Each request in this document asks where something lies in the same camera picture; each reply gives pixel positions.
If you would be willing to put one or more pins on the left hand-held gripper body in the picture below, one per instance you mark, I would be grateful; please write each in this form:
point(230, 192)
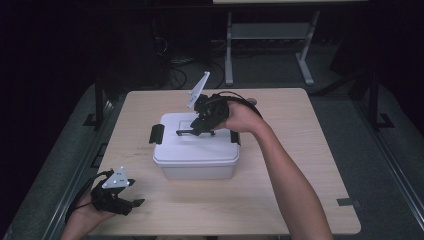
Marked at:
point(110, 200)

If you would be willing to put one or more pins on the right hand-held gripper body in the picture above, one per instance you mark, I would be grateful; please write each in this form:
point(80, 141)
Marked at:
point(213, 110)

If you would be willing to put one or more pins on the person's left hand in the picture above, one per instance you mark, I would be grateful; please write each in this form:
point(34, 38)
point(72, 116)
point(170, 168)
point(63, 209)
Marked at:
point(83, 216)

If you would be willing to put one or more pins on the person's right hand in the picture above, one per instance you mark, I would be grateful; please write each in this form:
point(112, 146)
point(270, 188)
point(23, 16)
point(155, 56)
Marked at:
point(243, 120)

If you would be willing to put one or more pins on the dark tape piece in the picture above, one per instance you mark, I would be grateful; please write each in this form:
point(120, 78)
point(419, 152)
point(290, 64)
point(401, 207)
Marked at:
point(346, 202)

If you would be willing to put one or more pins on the grey metal floor rail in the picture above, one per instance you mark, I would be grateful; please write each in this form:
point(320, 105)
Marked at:
point(76, 166)
point(393, 166)

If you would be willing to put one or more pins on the black stand post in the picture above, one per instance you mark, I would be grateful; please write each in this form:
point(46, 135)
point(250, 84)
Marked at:
point(99, 100)
point(373, 100)

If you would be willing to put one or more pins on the grey metal frame table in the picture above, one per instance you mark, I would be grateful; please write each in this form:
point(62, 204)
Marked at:
point(266, 31)

